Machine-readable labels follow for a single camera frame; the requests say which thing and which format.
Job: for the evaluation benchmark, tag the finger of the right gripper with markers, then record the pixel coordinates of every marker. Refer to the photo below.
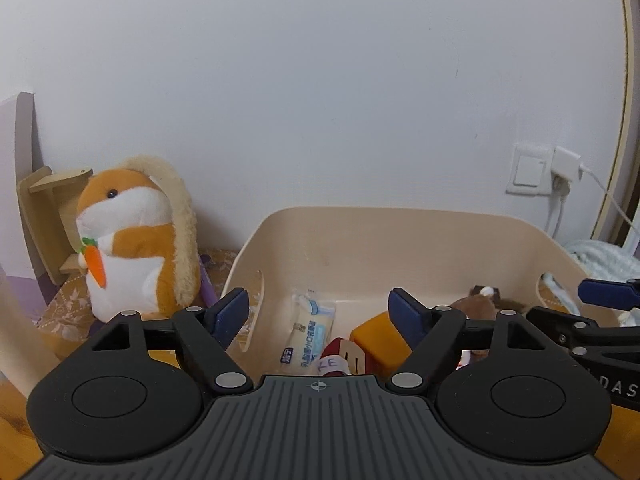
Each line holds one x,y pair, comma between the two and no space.
623,296

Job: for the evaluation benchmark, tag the light blue striped blanket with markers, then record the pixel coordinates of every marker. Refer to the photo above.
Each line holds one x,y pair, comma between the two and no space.
599,260

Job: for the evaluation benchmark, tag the red white small toy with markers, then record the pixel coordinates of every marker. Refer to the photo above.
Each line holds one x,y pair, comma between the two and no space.
342,357

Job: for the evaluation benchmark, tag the brown plush toy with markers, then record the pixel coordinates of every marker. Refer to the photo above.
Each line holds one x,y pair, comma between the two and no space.
484,302

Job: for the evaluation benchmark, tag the beige plastic storage bin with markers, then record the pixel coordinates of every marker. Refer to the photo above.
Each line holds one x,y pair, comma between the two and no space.
352,257

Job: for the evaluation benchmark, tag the clear packet white blue label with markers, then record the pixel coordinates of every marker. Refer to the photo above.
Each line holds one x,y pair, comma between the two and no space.
310,333

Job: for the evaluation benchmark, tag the wooden stand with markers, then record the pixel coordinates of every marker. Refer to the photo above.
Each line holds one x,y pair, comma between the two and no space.
48,203

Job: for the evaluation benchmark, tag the white wall switch plate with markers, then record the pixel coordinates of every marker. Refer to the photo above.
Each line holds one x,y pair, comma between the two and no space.
531,172

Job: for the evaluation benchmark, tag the white wall charger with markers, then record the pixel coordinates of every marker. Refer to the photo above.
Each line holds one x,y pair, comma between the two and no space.
566,164

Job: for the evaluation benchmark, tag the orange plush toy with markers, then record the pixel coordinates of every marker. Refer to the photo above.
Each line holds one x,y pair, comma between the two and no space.
383,345

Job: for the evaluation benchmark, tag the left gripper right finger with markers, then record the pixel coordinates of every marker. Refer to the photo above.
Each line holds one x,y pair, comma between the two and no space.
432,335

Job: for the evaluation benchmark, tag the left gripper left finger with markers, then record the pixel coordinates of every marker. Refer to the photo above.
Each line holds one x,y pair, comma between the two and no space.
204,335

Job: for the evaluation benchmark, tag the orange white hamster plush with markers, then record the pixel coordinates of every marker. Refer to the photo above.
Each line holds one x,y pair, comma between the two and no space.
138,240

